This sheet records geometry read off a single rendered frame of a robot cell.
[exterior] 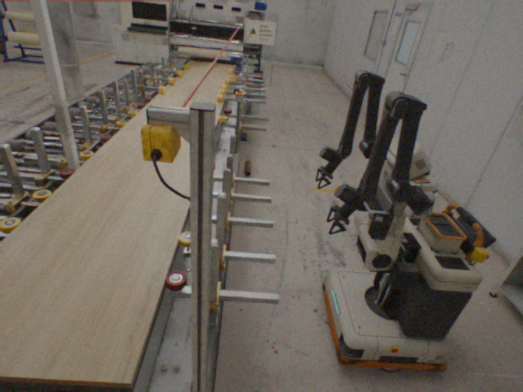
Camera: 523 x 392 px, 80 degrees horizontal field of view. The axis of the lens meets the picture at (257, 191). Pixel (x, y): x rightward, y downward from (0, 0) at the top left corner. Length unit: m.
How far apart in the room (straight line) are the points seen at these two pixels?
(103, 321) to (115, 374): 0.20
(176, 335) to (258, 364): 0.79
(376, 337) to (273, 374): 0.64
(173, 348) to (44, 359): 0.48
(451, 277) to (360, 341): 0.62
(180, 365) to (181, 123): 1.07
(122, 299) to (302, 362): 1.29
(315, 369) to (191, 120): 1.88
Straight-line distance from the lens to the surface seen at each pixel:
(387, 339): 2.14
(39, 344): 1.26
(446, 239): 1.92
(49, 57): 2.05
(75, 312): 1.30
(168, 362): 1.44
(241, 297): 1.34
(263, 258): 1.53
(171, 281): 1.30
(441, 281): 1.87
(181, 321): 1.54
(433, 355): 2.30
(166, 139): 0.54
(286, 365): 2.18
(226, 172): 1.50
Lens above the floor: 1.86
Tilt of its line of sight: 31 degrees down
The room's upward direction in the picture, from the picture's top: 7 degrees clockwise
